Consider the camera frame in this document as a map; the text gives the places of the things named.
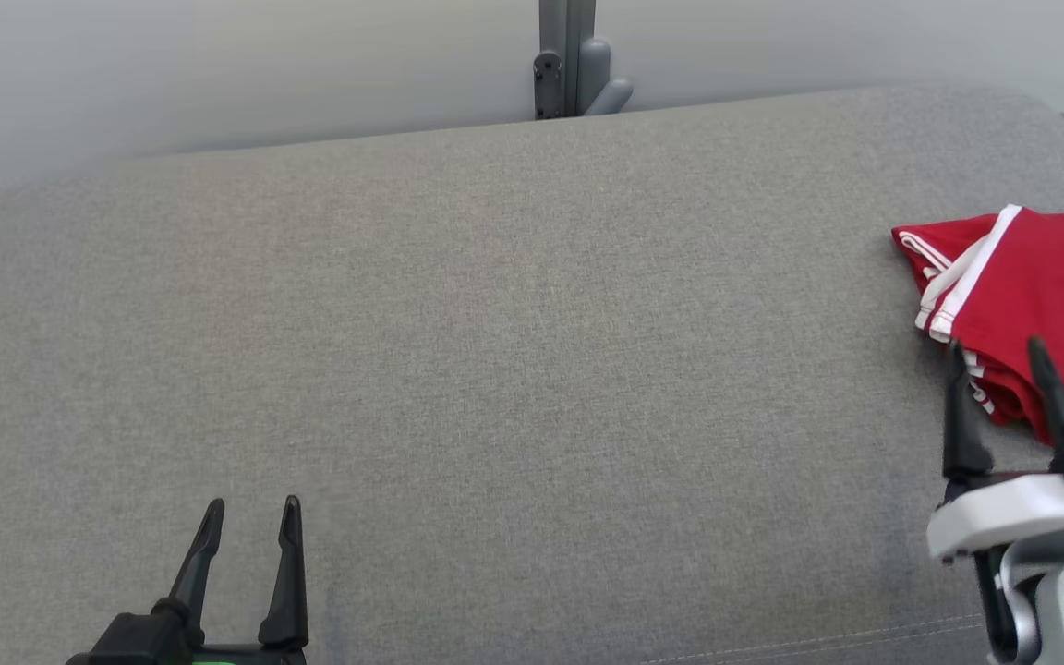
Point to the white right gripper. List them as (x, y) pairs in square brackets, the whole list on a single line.
[(1003, 513)]

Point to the grey fabric sofa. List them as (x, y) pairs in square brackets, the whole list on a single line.
[(495, 323)]

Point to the red shorts white trim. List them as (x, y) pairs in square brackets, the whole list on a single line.
[(1049, 277)]

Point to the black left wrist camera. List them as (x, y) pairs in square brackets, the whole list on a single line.
[(126, 642)]

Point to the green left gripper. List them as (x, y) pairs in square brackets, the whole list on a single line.
[(246, 656)]

